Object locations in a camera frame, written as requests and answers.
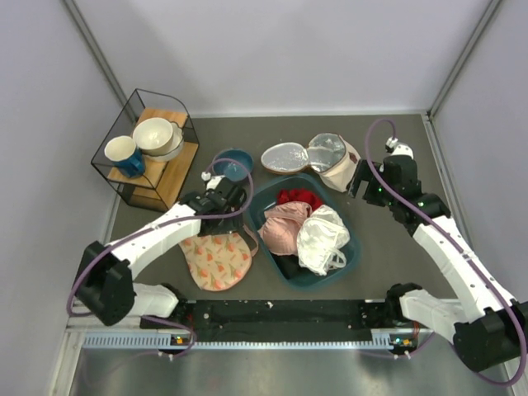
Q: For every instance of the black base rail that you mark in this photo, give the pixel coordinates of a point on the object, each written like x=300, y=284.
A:
x=323, y=320

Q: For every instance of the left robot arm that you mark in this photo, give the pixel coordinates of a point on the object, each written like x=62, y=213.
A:
x=105, y=282

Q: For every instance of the dark blue ceramic bowl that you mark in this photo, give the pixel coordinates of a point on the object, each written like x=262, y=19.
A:
x=233, y=163

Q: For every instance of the floral mesh laundry bag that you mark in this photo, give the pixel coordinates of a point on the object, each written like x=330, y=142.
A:
x=219, y=262

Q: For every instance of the cream ceramic bowl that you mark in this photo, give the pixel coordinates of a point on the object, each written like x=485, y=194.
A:
x=154, y=136

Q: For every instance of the black wire wooden shelf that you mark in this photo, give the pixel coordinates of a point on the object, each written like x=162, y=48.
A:
x=161, y=183

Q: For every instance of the black garment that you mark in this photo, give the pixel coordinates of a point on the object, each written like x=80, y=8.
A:
x=289, y=266

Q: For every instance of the white bowl underneath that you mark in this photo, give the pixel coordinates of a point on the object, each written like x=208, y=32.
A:
x=175, y=148

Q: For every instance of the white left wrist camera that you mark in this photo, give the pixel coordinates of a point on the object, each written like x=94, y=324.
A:
x=211, y=180

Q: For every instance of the pink bra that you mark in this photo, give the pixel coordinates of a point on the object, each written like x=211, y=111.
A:
x=282, y=225

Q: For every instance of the white bra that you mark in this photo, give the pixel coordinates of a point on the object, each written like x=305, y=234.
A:
x=320, y=241

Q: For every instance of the teal plastic basin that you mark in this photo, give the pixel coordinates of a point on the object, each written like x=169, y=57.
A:
x=265, y=198

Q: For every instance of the red bra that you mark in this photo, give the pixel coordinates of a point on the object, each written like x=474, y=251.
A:
x=300, y=195

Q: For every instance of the white insulated lunch bag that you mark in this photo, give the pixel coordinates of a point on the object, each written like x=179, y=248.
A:
x=327, y=154

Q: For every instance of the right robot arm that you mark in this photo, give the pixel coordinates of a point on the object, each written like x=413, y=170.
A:
x=488, y=326

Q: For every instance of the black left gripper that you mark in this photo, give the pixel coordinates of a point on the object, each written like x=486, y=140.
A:
x=233, y=223

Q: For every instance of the blue mug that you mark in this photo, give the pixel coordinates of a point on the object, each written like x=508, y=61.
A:
x=125, y=155

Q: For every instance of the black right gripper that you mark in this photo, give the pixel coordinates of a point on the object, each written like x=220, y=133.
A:
x=365, y=172

